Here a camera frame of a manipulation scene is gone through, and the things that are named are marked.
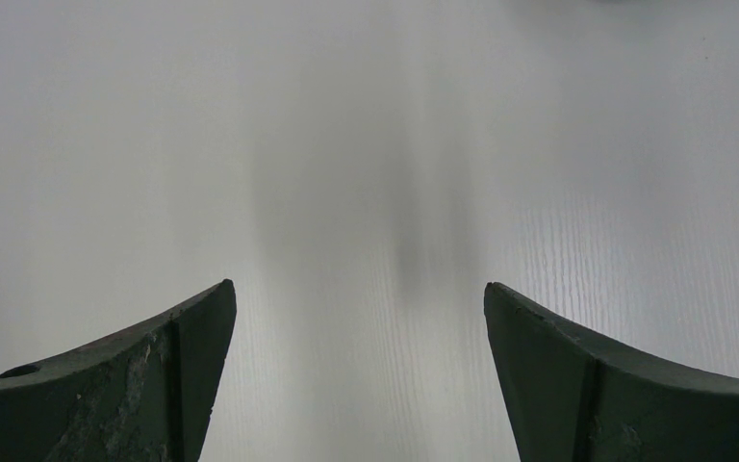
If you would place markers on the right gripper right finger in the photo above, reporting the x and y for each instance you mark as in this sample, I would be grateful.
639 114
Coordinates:
573 394

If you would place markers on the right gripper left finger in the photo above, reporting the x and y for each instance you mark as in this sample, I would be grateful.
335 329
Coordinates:
144 393

